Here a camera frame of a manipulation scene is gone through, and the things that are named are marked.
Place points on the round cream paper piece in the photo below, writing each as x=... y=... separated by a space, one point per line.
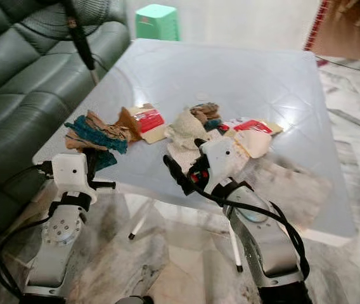
x=257 y=144

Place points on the black standing fan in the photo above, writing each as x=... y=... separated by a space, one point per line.
x=82 y=38

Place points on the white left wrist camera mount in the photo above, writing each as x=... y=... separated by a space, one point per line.
x=69 y=171

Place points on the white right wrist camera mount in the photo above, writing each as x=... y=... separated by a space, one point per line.
x=221 y=155

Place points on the red and white flat packet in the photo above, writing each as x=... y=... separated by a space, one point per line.
x=253 y=125

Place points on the green plastic stool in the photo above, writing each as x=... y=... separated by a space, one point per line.
x=156 y=22

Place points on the brown paper with red packet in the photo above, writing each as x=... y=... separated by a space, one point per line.
x=148 y=120

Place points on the white table leg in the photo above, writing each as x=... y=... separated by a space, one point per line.
x=139 y=221
x=236 y=250

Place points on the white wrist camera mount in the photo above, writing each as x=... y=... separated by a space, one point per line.
x=69 y=171
x=221 y=155

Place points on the brown rug with red border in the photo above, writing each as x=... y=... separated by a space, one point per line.
x=351 y=38

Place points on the small brown crumpled wrapper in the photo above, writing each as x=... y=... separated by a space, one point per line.
x=205 y=113

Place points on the cream crumpled paper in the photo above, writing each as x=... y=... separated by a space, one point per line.
x=185 y=130

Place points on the grey-green leather sofa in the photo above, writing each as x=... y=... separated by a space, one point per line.
x=28 y=95

